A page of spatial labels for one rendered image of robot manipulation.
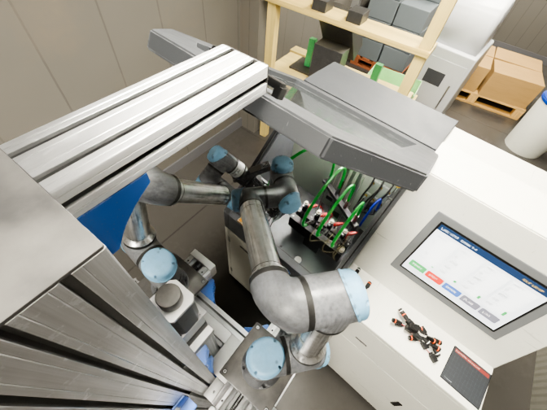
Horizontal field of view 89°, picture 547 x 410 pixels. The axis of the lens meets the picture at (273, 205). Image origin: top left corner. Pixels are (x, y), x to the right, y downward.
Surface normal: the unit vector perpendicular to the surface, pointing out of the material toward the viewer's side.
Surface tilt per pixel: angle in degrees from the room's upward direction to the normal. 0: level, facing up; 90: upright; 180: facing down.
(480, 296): 76
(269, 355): 7
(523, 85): 90
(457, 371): 0
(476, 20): 72
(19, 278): 0
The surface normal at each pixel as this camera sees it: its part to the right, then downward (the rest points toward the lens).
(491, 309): -0.61, 0.42
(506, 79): -0.45, 0.69
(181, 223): 0.09, -0.59
